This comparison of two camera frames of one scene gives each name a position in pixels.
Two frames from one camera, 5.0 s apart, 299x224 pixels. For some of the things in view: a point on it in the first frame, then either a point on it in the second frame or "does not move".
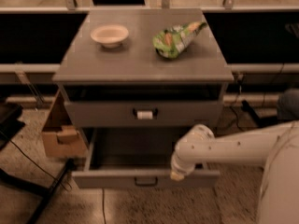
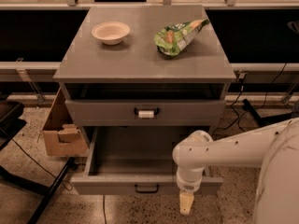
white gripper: (181, 167) to (187, 184)
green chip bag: (170, 42) does not move
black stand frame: (9, 123) does not move
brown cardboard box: (60, 138) does not move
